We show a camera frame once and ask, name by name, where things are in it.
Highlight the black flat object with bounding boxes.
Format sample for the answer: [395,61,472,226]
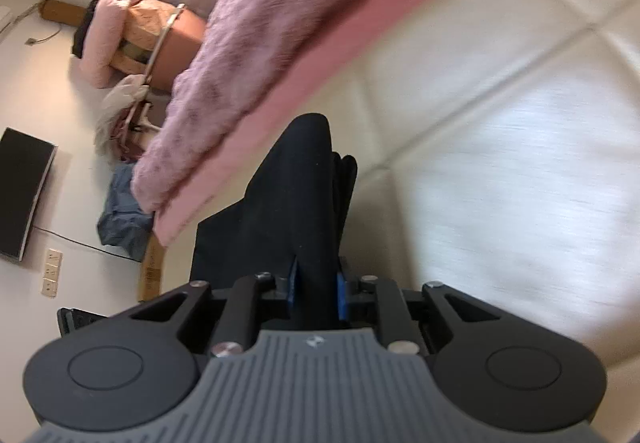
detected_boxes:
[56,307,110,339]

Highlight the pink fleece sheet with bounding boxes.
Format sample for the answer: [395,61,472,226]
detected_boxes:
[152,0,536,247]

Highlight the white wall sockets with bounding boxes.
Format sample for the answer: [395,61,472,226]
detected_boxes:
[41,248,64,299]

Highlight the black pants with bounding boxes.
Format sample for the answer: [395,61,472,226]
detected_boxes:
[190,113,359,330]

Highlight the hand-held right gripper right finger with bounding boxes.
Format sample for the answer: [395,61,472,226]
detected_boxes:
[336,257,502,355]

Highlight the blue crumpled cloth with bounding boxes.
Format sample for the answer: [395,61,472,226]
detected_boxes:
[96,164,154,262]

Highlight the black flat monitor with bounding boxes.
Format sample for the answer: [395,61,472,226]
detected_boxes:
[0,127,59,263]

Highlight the brown cardboard box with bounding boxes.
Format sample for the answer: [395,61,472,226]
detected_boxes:
[137,235,166,303]

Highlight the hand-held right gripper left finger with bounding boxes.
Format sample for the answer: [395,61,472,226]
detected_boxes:
[131,257,301,358]

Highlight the thin black wall cable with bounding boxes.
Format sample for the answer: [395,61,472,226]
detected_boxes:
[31,224,142,265]

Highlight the white crumpled cloth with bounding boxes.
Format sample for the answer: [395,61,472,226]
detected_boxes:
[94,73,152,160]

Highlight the pink fluffy blanket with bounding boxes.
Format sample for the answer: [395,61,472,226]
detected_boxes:
[131,0,451,215]

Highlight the long cardboard box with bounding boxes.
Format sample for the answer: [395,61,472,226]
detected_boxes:
[40,0,89,24]

